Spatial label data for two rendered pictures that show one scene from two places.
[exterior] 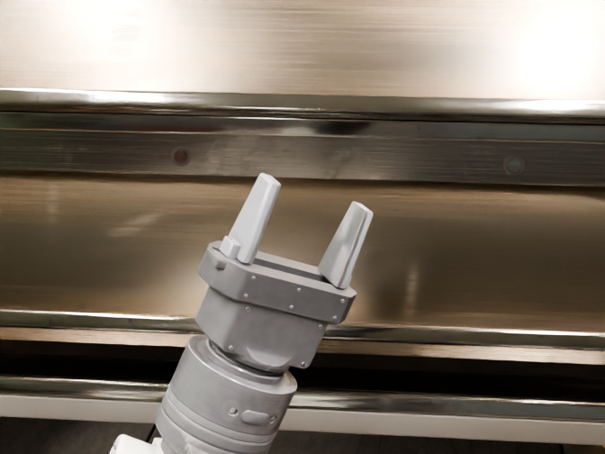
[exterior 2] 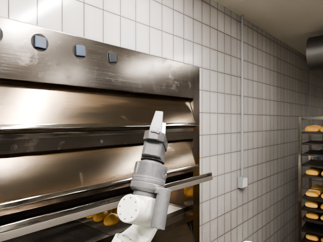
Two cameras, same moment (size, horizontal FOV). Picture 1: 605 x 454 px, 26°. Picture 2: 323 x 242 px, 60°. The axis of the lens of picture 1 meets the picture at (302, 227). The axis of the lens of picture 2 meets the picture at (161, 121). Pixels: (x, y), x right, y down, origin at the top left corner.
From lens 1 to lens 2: 0.82 m
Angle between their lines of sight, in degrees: 56
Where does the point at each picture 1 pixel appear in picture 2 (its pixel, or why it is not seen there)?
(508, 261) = (100, 166)
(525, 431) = not seen: hidden behind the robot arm
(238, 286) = (163, 138)
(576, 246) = (113, 160)
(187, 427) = (155, 182)
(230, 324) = (161, 150)
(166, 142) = (8, 143)
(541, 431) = not seen: hidden behind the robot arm
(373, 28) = (69, 107)
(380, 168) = (71, 145)
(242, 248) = (159, 129)
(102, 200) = not seen: outside the picture
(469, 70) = (93, 117)
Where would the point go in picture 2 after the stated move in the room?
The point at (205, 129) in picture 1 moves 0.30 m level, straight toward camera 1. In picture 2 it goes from (23, 137) to (82, 140)
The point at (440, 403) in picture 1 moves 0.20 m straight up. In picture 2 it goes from (107, 200) to (107, 150)
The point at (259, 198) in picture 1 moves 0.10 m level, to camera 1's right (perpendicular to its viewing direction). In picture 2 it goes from (159, 116) to (180, 116)
